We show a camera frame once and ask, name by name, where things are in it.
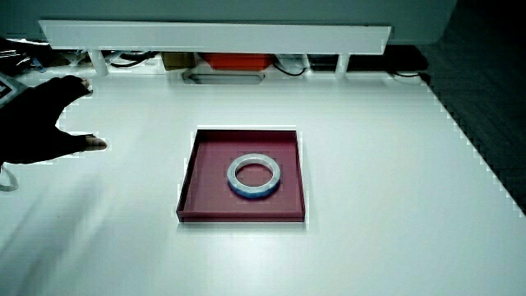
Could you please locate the white desk riser shelf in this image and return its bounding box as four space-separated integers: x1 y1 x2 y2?
38 19 393 80

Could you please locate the white back panel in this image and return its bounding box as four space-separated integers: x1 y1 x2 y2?
0 0 459 46

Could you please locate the blue tape roll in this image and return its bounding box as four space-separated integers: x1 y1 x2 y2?
226 153 282 201

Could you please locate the orange plastic box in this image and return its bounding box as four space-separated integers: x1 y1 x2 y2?
200 52 275 72

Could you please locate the brown cardboard box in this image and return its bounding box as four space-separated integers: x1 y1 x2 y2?
160 51 196 72

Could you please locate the black cable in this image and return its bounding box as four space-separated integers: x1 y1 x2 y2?
108 50 159 69
272 60 307 77
388 70 431 85

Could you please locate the dark red square tray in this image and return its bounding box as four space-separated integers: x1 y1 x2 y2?
176 128 307 224

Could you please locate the person's right hand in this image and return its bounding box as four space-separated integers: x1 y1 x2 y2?
0 72 108 166

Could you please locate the pile of dark clutter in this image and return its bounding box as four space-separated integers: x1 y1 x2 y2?
0 37 57 76

